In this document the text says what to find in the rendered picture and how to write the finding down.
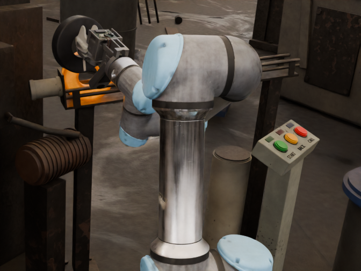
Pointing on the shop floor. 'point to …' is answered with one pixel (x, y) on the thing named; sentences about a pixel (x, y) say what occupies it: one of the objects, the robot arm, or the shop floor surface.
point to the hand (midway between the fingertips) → (80, 37)
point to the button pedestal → (280, 188)
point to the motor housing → (48, 195)
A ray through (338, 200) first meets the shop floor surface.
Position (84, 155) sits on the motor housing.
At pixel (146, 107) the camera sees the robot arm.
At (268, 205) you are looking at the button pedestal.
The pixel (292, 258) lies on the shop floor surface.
